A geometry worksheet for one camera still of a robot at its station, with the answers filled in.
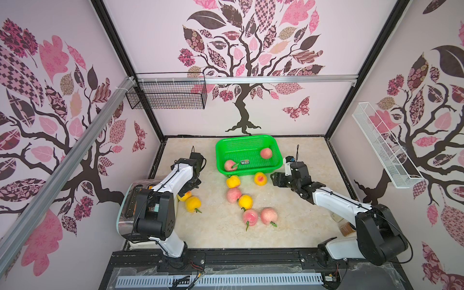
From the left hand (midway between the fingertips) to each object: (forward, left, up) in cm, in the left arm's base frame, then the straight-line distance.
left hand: (186, 190), depth 88 cm
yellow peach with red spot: (-3, +2, -2) cm, 4 cm away
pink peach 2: (+16, -21, 0) cm, 26 cm away
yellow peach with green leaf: (-6, -4, -2) cm, 8 cm away
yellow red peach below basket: (+7, -38, 0) cm, 38 cm away
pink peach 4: (-14, -31, -1) cm, 34 cm away
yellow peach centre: (-5, -29, -1) cm, 30 cm away
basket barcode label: (+22, -30, -6) cm, 38 cm away
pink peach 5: (-13, -39, 0) cm, 42 cm away
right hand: (+6, -45, +3) cm, 46 cm away
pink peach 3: (-2, -23, -1) cm, 24 cm away
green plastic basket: (+30, -31, -5) cm, 44 cm away
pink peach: (+24, -43, 0) cm, 50 cm away
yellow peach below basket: (+5, -23, -1) cm, 24 cm away
